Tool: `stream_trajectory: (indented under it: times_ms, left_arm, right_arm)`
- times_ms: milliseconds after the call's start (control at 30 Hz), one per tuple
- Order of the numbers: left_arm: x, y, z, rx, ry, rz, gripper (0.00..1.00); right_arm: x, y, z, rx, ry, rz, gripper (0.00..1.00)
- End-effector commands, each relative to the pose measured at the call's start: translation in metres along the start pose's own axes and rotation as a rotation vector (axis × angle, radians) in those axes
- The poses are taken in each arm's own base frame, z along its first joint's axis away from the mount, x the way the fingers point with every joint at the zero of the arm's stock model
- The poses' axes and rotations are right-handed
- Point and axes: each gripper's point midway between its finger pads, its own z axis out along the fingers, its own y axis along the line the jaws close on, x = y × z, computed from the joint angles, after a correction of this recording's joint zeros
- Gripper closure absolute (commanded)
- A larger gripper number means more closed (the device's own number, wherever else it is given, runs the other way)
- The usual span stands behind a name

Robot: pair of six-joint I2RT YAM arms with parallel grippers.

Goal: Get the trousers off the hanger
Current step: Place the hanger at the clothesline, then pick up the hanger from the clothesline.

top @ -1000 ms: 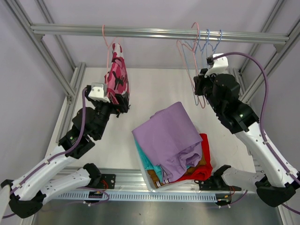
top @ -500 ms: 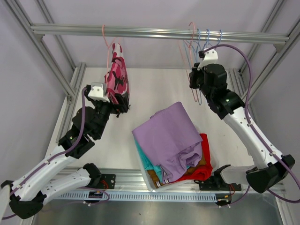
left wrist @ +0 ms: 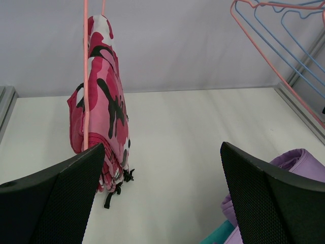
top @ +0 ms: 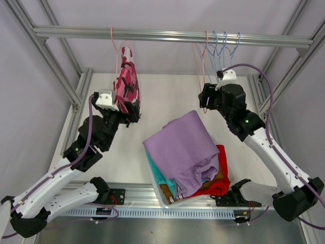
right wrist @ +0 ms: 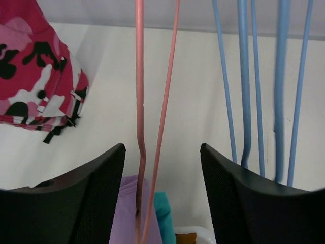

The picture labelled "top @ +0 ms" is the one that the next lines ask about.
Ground blue wire hanger brown trousers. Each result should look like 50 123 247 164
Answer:
217 32 228 69

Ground pink wire hanger camouflage trousers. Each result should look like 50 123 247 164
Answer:
110 27 126 92

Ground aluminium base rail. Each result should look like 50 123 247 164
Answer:
32 180 280 209

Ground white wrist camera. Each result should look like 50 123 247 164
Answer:
95 89 119 111
215 69 237 90

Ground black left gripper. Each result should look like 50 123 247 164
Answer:
100 100 138 150

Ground white slotted cable duct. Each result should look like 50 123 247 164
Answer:
60 206 235 220

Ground right aluminium frame struts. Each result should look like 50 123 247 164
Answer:
259 1 324 103

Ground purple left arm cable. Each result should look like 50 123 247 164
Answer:
0 94 119 239

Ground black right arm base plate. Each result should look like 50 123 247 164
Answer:
210 190 262 207

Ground white plastic mesh basket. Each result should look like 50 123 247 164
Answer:
149 157 238 208

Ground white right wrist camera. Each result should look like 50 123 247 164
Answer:
215 69 237 90

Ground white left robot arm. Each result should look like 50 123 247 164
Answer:
1 103 140 238

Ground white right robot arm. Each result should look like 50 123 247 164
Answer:
198 83 324 222

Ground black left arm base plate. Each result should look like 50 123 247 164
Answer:
104 189 126 206

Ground aluminium hanging rail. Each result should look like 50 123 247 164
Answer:
33 25 313 49

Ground red trousers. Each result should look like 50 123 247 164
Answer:
190 144 231 197

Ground aluminium frame struts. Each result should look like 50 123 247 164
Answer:
4 1 93 155
259 1 324 103

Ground left aluminium frame struts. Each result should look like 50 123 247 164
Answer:
4 1 93 155

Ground pink wire hanger lilac trousers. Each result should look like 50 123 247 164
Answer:
193 30 211 114

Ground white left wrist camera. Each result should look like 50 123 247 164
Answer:
95 89 119 111

